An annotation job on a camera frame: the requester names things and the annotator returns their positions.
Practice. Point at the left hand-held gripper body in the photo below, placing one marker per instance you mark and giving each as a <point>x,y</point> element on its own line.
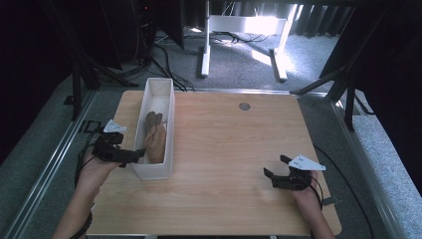
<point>109,151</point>

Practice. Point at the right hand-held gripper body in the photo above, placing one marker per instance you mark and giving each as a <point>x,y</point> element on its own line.
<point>295,182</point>

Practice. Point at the brown speckled sock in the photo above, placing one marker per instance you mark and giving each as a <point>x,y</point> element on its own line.
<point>156,146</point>
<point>152,119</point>

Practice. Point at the white rectangular plastic bin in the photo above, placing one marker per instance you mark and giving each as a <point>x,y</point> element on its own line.
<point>156,96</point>

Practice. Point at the person's right hand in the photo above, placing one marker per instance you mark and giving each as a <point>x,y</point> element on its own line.
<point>308,199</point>

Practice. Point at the person's left hand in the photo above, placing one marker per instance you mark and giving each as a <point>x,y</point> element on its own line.
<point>94,172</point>

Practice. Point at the grey tape strip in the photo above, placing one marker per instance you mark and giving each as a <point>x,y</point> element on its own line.
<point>331,200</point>

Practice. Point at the small black floor plate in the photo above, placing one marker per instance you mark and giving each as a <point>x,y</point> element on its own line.
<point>68,100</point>

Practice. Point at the grey round table grommet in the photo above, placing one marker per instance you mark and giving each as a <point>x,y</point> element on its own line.
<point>244,106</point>

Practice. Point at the black metal stand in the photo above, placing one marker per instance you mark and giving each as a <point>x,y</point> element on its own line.
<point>77,89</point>
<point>349,103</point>

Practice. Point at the dark equipment with red light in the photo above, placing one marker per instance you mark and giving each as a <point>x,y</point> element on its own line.
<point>144,26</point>

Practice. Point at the grey pleated curtain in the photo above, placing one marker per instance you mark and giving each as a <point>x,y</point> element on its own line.
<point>318,20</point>

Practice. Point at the black floor bracket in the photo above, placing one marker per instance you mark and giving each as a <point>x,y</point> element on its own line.
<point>87,125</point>

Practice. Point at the aluminium floor rail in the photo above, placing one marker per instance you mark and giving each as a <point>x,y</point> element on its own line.
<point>258,91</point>
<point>49,166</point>
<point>361,166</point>

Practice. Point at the white metal table frame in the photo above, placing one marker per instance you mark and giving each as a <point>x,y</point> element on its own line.
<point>247,25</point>

